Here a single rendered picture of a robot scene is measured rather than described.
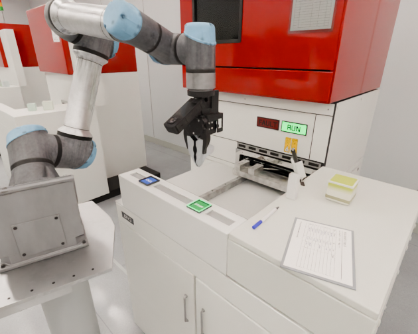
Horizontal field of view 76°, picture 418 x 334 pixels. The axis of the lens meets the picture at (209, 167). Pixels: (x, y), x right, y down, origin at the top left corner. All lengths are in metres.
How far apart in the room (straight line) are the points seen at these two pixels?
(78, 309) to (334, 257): 0.87
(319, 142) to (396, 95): 1.48
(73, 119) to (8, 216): 0.37
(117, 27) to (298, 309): 0.73
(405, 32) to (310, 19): 1.54
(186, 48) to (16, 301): 0.75
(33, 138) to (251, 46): 0.89
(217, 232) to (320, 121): 0.66
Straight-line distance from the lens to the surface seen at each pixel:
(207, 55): 0.68
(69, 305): 1.13
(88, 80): 1.04
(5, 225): 0.93
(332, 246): 0.73
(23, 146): 0.98
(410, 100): 2.59
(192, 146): 0.74
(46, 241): 0.95
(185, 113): 0.67
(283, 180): 1.22
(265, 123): 1.28
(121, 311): 1.85
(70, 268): 0.92
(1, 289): 0.95
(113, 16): 0.67
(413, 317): 2.11
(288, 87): 1.16
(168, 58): 0.74
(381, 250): 0.78
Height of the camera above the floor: 1.39
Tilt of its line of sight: 23 degrees down
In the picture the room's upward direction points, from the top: straight up
